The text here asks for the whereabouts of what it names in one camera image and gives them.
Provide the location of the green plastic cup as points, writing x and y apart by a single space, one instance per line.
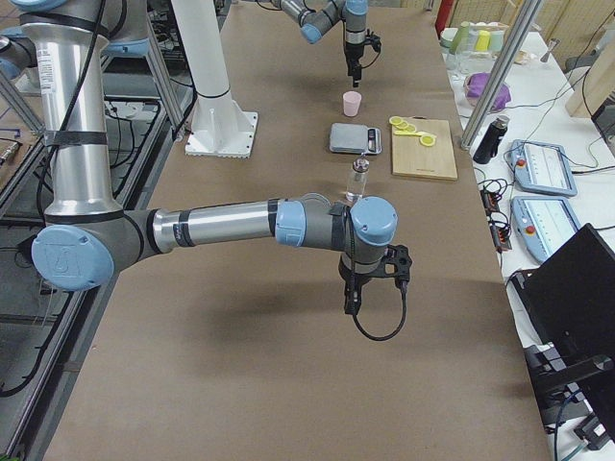
461 40

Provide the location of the lower teach pendant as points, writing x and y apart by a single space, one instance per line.
544 223

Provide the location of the black water bottle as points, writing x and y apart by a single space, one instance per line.
491 140

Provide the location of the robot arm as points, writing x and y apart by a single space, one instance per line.
352 14
88 237

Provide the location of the bamboo cutting board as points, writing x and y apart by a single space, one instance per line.
411 159

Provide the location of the teach pendant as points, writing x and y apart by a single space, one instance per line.
544 223
540 167

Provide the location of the yellow plastic cup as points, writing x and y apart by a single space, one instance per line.
482 41

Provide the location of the digital kitchen scale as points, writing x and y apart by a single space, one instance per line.
355 139

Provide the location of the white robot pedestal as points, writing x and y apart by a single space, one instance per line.
219 127

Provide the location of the lemon slice near handle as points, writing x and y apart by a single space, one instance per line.
427 140

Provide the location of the pink plastic cup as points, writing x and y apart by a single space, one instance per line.
351 103

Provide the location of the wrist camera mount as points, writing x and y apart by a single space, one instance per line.
396 264
372 40

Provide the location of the wine glass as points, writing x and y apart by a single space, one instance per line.
462 63

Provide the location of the lemon slice far end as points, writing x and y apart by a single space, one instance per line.
393 120

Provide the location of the upper teach pendant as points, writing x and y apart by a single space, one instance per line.
540 167

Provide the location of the aluminium frame post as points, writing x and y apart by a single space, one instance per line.
512 44

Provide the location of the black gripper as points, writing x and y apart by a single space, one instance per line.
354 277
353 52

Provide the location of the glass sauce bottle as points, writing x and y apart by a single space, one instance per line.
357 179

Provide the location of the yellow plastic knife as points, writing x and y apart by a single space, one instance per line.
409 133

